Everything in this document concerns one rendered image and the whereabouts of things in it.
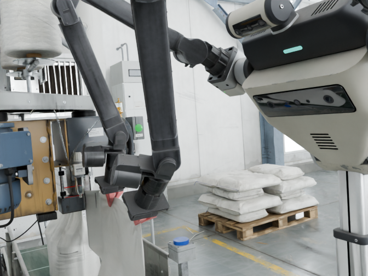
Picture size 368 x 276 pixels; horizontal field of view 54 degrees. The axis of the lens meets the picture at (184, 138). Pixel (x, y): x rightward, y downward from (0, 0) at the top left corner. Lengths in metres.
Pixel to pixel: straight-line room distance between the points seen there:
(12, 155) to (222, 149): 5.74
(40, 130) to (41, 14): 0.38
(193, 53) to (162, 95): 0.45
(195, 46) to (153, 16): 0.51
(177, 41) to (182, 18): 5.32
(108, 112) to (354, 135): 0.66
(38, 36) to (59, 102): 0.23
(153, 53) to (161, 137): 0.17
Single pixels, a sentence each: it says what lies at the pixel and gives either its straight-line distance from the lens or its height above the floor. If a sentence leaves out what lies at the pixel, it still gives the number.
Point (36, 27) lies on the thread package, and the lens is 1.14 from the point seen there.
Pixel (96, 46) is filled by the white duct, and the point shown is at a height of 2.25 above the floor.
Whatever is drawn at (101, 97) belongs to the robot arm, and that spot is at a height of 1.38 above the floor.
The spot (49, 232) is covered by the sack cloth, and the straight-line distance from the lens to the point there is 1.89.
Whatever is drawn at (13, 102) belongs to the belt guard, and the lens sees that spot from 1.11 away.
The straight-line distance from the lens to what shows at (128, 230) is 1.01.
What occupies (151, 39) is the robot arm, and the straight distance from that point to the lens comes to 0.62.
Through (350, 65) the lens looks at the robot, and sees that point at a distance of 0.85.
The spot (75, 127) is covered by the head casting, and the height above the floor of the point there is 1.30.
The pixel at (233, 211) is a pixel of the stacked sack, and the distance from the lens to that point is 3.95.
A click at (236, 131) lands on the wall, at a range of 6.78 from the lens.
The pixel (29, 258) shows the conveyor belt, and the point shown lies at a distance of 2.99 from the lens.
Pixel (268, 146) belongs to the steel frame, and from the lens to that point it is 7.17.
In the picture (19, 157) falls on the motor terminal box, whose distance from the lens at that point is 1.05.
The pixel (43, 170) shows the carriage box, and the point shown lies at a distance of 1.31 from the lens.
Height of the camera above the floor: 1.31
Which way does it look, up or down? 3 degrees down
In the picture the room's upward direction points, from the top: 4 degrees counter-clockwise
